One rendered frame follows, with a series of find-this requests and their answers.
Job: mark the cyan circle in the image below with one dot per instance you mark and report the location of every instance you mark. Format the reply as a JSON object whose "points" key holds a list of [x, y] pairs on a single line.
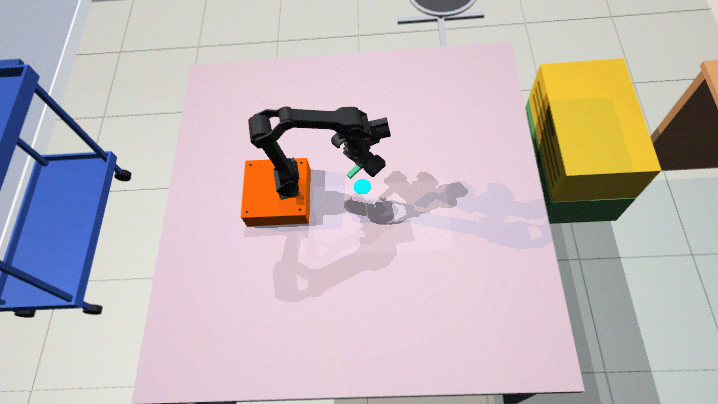
{"points": [[362, 186]]}

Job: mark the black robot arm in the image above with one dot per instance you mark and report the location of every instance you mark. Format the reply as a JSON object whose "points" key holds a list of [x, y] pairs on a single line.
{"points": [[349, 122]]}

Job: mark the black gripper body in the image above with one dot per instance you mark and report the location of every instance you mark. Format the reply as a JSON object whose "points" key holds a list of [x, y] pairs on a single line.
{"points": [[372, 165]]}

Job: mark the green rectangular post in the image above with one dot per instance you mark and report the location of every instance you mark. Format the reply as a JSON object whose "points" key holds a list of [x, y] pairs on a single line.
{"points": [[353, 171]]}

